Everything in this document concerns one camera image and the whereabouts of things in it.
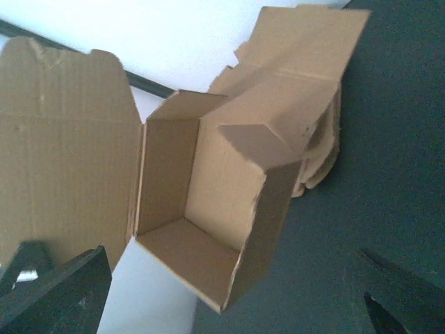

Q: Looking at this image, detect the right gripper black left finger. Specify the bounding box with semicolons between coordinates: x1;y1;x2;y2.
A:
1;241;112;333

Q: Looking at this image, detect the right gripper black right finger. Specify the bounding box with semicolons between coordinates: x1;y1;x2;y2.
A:
357;248;444;333

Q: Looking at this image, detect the cardboard box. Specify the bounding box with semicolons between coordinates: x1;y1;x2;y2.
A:
1;60;302;312

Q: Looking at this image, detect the stack of flat cardboard blanks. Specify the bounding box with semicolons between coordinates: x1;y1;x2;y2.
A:
209;4;371;198

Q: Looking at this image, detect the left black frame post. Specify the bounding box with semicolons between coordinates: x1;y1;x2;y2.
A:
1;20;176;99

